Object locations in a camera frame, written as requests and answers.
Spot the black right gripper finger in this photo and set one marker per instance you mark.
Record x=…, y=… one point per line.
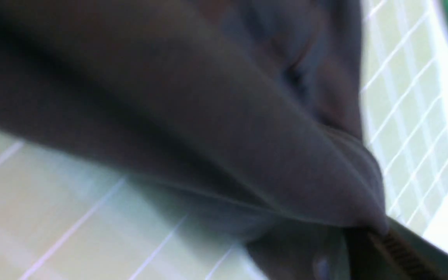
x=366, y=261
x=404, y=255

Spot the dark gray long-sleeve shirt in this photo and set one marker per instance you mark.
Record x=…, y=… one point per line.
x=246, y=111

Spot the light green grid mat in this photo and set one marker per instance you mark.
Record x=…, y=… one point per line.
x=66, y=219

